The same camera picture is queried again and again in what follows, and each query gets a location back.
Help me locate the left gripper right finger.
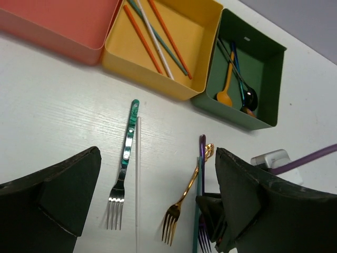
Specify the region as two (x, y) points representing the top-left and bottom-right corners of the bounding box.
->
(215, 148), (336, 252)

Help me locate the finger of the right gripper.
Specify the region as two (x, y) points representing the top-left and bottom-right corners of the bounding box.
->
(196, 193), (237, 252)

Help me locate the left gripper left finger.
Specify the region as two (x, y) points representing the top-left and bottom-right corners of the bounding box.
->
(1, 147), (102, 252)

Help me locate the purple fork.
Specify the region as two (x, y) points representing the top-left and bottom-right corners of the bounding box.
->
(197, 134), (212, 252)

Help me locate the teal chopstick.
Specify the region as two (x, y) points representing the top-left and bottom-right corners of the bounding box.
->
(192, 156), (202, 253)
(128, 0), (187, 76)

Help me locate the orange spoon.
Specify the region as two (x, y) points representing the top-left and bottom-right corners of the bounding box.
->
(216, 62), (233, 107)

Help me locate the thin white chopstick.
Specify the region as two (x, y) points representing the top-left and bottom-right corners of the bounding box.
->
(135, 116), (141, 253)

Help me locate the black spoon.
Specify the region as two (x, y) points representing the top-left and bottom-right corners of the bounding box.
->
(230, 41), (258, 113)

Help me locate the orange chopstick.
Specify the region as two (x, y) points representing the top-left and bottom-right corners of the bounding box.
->
(148, 0), (192, 80)
(123, 5), (163, 74)

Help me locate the gold fork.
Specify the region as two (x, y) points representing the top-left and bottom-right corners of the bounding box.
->
(162, 157), (201, 246)

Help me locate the dark green paper box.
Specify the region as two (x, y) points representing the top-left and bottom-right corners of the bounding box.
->
(191, 8), (286, 131)

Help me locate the yellow paper box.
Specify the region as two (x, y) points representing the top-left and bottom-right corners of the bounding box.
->
(102, 1), (223, 101)

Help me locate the red paper box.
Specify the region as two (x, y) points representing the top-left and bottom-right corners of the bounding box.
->
(1, 0), (122, 65)

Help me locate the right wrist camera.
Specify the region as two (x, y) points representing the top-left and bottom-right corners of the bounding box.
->
(250, 149), (303, 185)

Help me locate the green handled silver fork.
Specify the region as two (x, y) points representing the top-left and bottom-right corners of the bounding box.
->
(106, 99), (140, 230)

